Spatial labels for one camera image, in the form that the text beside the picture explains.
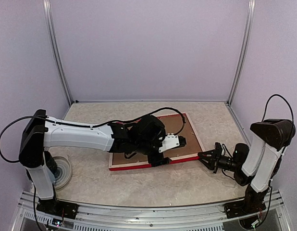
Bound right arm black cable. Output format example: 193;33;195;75
239;94;296;227

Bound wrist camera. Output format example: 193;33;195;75
159;134;186;153
215;142;224;156

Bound right aluminium post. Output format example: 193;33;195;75
227;0;256;107

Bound brown backing board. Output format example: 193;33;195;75
111;114;199;167

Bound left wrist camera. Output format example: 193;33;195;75
159;134;186;153

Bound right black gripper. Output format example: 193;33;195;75
198;148;240;174

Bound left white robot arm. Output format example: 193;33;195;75
19;110;179;214

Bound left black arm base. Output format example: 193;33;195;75
37;196;79;219

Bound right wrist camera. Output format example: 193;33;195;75
215;142;224;156

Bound aluminium post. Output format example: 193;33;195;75
43;0;74;106
227;0;256;107

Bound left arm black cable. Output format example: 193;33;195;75
0;107;187;231

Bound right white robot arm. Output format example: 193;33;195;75
198;119;296;193

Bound left aluminium post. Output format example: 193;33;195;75
43;0;74;106

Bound red wooden picture frame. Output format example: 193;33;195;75
108;112;204;172

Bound clear tape roll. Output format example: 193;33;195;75
54;156;73;190

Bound front aluminium rail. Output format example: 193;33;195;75
12;190;292;231

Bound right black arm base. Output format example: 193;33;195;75
224;185;269;218

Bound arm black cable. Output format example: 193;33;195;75
0;107;187;231
239;94;296;227

